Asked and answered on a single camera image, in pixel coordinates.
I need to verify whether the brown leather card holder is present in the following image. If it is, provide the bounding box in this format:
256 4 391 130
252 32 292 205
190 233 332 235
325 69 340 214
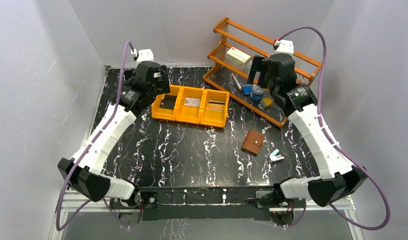
241 130 265 155

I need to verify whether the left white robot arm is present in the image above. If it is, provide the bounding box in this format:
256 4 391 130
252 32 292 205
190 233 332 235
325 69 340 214
58 61 170 207

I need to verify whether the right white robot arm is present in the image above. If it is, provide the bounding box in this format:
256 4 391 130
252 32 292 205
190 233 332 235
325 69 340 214
248 53 367 207

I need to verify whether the black card in bin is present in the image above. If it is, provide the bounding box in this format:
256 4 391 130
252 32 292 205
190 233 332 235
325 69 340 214
160 95 177 110

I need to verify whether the silver card in bin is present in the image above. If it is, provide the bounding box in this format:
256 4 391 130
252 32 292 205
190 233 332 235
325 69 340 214
184 97 202 108

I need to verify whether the white cardboard box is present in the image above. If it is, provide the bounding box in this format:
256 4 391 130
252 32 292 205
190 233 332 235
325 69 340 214
225 47 251 67

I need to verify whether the red white pen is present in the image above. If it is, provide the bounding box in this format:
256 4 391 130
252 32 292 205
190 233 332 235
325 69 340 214
231 72 242 90

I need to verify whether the orange wooden shelf rack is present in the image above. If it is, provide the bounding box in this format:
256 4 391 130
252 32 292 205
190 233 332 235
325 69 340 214
203 17 323 128

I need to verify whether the blue round tin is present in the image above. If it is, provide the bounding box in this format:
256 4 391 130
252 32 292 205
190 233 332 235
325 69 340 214
250 84 265 102

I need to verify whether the yellow grey sharpener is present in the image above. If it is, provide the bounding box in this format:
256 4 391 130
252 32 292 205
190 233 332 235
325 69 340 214
258 97 273 109

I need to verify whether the orange three-compartment bin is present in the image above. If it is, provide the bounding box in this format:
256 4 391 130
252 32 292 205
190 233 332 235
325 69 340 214
151 85 230 128

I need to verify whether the white blue clip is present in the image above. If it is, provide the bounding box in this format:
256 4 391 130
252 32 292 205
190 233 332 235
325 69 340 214
268 149 285 164

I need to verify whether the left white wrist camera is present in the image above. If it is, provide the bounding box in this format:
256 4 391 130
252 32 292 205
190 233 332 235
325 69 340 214
131 48 154 65

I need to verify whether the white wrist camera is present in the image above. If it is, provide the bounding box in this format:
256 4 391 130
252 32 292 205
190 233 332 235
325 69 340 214
273 39 294 56
131 48 154 65

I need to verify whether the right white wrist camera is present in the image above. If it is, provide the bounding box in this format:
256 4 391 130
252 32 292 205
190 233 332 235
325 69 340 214
273 39 294 56

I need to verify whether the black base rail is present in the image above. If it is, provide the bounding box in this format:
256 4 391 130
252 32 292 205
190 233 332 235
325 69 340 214
110 186 304 223

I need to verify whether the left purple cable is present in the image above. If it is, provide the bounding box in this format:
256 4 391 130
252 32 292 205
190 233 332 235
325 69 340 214
55 41 138 232

